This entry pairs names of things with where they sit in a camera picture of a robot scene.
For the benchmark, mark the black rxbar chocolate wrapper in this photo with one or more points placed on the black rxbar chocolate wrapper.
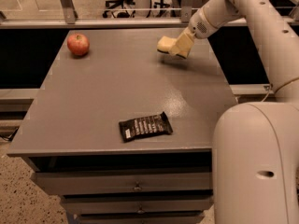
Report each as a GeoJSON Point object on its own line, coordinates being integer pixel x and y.
{"type": "Point", "coordinates": [144, 127]}

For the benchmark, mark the red apple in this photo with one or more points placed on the red apple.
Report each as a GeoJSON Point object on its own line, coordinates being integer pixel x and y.
{"type": "Point", "coordinates": [78, 44]}

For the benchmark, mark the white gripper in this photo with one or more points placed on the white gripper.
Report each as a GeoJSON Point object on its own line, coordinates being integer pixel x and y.
{"type": "Point", "coordinates": [198, 25]}

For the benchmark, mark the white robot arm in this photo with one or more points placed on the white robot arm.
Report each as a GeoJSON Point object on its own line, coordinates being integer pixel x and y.
{"type": "Point", "coordinates": [255, 145]}

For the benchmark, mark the yellow sponge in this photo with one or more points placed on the yellow sponge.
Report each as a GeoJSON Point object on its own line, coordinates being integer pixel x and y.
{"type": "Point", "coordinates": [166, 45]}

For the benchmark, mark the grey drawer cabinet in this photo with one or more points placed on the grey drawer cabinet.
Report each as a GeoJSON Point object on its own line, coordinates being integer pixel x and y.
{"type": "Point", "coordinates": [71, 137]}

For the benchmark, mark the black office chair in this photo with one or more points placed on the black office chair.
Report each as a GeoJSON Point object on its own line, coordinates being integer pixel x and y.
{"type": "Point", "coordinates": [116, 9]}

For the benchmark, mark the metal railing frame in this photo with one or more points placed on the metal railing frame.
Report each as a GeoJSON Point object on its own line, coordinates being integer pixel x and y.
{"type": "Point", "coordinates": [87, 14]}

